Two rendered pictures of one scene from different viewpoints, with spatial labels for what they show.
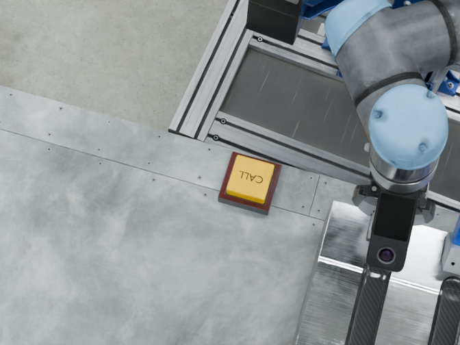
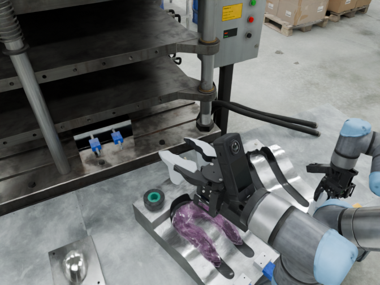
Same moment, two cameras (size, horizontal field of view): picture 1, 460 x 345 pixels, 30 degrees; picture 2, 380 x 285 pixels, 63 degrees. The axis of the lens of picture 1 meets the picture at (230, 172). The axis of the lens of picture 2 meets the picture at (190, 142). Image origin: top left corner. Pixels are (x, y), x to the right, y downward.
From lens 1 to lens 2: 1.20 m
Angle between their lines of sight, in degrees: 66
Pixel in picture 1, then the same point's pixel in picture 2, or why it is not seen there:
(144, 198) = (367, 191)
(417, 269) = not seen: hidden behind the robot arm
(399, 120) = (359, 120)
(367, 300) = (296, 195)
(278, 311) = not seen: hidden behind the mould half
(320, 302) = (305, 186)
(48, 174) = not seen: outside the picture
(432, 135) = (349, 121)
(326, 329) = (296, 182)
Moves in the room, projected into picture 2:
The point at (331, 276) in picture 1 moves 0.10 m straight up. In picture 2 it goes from (310, 193) to (317, 176)
